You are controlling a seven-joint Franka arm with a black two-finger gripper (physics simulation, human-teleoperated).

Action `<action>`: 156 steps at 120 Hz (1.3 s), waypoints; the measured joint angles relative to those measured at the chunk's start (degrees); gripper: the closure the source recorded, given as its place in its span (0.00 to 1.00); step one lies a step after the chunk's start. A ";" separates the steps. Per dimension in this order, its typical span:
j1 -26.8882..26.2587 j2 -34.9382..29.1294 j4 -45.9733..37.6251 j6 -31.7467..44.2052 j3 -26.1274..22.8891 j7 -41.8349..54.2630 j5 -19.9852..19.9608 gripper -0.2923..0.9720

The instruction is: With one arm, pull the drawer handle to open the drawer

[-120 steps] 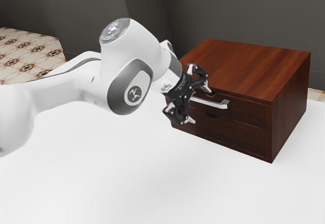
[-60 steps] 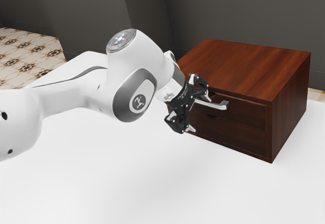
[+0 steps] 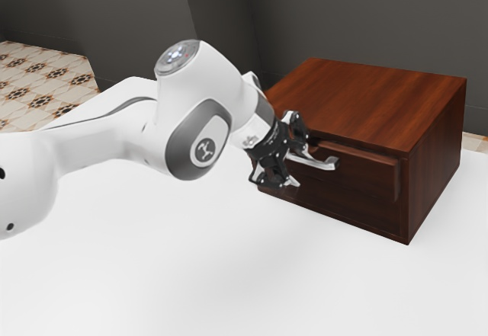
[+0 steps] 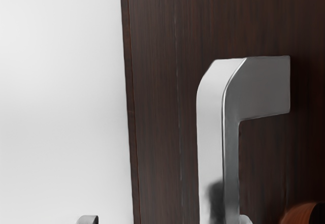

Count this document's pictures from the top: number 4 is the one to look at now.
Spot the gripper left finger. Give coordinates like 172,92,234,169
77,214,100,224

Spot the dark brown wooden drawer cabinet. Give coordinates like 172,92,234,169
119,0,325,224

